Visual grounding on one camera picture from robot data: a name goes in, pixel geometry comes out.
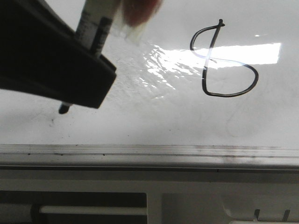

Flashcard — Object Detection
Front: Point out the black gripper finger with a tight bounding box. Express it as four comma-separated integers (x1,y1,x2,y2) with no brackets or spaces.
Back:
0,0,116,109

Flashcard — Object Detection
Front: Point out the white whiteboard marker black tip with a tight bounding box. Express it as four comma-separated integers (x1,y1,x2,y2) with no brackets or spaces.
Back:
58,0,120,114

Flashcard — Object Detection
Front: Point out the red magnet taped to marker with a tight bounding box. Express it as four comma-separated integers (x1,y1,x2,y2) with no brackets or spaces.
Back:
114,0,163,45

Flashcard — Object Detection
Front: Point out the white bar under table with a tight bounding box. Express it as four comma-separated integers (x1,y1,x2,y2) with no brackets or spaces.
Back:
39,205,147,216

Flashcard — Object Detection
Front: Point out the white plastic base housing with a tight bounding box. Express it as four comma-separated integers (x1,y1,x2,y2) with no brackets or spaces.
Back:
0,169,299,224

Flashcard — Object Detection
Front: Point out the whiteboard with aluminium frame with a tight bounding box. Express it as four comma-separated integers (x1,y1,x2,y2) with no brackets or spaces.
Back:
0,0,299,169

